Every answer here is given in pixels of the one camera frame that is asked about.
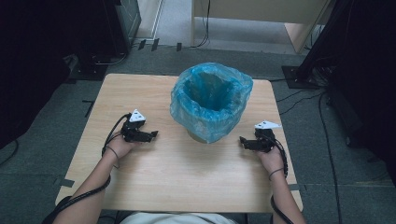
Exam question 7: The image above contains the black wrist band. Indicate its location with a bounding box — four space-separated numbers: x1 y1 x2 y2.
268 167 286 181
106 145 120 161

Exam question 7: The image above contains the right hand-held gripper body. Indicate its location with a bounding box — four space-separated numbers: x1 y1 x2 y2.
253 119 283 154

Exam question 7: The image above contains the person's right hand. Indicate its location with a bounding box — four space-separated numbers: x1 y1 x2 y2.
256 145 285 175

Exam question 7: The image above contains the black stand base plate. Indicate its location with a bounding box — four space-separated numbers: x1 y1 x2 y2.
67 54 109 82
281 64 322 91

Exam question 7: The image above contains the bin with blue bag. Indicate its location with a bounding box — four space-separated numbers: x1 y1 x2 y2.
169 62 254 145

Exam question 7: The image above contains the person's left hand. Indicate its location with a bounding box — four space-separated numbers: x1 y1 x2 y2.
106 133 138 160

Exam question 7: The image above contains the black slanted stand pole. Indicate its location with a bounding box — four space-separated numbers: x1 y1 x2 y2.
295 0 356 80

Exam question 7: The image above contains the light wooden desk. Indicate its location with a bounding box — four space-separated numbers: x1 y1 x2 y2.
191 0 332 54

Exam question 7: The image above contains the person's light clothing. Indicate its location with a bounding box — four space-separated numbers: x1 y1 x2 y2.
119 211 238 224

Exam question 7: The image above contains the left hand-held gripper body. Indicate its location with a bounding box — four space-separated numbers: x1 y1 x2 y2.
120 108 148 144

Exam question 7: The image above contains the black floor cable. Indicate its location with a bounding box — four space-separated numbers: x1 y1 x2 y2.
276 88 328 116
317 91 344 224

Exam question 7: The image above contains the dark cabinet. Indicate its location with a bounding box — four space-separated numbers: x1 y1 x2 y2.
112 0 143 54

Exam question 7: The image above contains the black hanging cable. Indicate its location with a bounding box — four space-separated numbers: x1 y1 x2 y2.
190 0 212 49

